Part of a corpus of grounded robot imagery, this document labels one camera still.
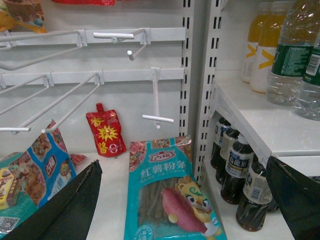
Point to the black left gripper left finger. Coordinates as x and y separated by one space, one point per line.
69 214

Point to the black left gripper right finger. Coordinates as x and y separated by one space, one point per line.
298 198

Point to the clear water bottle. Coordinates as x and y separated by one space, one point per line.
297 38

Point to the white shelf with water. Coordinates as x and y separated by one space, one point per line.
271 130

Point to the blue snack bag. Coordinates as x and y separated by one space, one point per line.
45 167

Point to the oolong tea bottle front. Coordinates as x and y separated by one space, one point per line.
255 199

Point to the oolong tea bottle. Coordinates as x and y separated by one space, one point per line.
240 156
255 199
221 126

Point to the yellow small box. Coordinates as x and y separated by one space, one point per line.
9 189

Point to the red sauce pouch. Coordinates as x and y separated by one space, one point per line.
106 129

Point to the teal sweet potato noodle bag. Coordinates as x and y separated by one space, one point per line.
164 200

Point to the oolong tea bottle back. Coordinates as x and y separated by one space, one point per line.
221 126

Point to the white long peg hook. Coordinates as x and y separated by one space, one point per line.
33 111

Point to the yellow vitamin drink bottle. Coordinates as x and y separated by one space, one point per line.
267 45
264 10

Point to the white peg hook upper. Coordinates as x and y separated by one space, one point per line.
120 37

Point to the yellow vitamin drink bottle back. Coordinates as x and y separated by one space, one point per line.
264 10

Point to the white slotted upright post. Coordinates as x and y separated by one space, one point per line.
206 121

